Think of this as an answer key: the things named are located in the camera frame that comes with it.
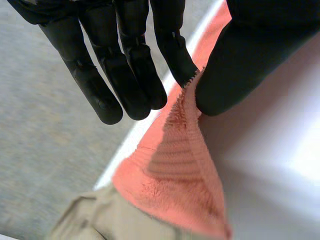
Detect coral towel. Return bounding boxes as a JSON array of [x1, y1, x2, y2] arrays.
[[111, 7, 233, 238]]

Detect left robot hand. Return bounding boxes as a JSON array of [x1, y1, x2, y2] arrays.
[[6, 0, 320, 126]]

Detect beige shorts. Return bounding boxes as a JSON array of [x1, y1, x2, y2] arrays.
[[47, 186, 230, 240]]

